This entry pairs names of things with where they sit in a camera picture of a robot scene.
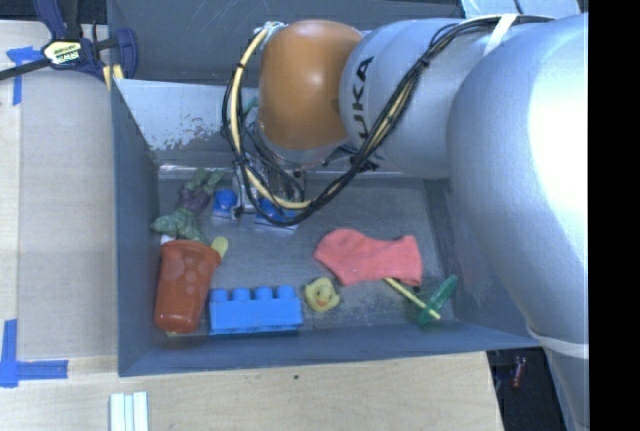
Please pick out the small blue and white piece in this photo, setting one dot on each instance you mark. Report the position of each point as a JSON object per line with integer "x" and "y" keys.
{"x": 270, "y": 211}
{"x": 224, "y": 201}

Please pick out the grey metal bin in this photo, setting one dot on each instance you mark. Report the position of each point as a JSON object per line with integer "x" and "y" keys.
{"x": 280, "y": 249}

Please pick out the small yellow rounded piece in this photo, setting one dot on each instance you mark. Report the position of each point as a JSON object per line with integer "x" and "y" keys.
{"x": 220, "y": 246}

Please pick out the green and purple toy figure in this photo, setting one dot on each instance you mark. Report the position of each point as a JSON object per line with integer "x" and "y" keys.
{"x": 186, "y": 214}

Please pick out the pink-red cloth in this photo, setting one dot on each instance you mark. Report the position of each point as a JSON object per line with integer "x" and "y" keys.
{"x": 370, "y": 259}

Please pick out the yellow rubber duck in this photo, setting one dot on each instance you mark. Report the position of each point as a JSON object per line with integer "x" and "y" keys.
{"x": 321, "y": 296}

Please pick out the blue toy building block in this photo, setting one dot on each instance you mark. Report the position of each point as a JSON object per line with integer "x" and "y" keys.
{"x": 255, "y": 311}

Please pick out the red-orange plastic cup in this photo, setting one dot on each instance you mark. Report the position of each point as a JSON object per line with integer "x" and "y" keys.
{"x": 182, "y": 284}

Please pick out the thin yellow stick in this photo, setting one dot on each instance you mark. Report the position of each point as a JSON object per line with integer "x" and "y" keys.
{"x": 402, "y": 291}

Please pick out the green plastic peg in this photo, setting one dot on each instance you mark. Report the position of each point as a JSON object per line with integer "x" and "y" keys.
{"x": 440, "y": 296}

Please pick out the pale wood board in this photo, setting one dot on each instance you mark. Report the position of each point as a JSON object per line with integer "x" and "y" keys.
{"x": 65, "y": 219}

